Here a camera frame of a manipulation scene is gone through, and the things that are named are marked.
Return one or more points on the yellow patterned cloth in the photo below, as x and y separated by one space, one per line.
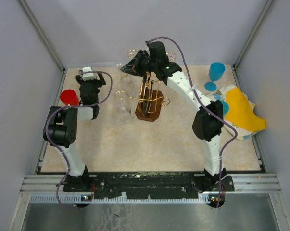
241 114

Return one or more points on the red plastic wine glass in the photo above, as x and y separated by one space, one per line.
69 98

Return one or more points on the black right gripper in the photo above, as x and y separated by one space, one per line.
133 67

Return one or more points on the clear wine glass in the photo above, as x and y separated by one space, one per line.
125 79
122 104

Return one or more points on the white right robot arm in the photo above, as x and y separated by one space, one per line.
208 119

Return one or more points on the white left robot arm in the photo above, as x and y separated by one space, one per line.
61 125

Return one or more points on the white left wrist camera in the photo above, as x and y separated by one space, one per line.
87 74

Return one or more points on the blue wine glass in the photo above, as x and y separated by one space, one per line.
216 71
224 103

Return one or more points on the blue wine glass front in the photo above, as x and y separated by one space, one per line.
224 103

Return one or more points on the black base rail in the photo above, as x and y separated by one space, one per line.
146 188

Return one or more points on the gold wire glass rack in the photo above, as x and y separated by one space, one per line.
150 98

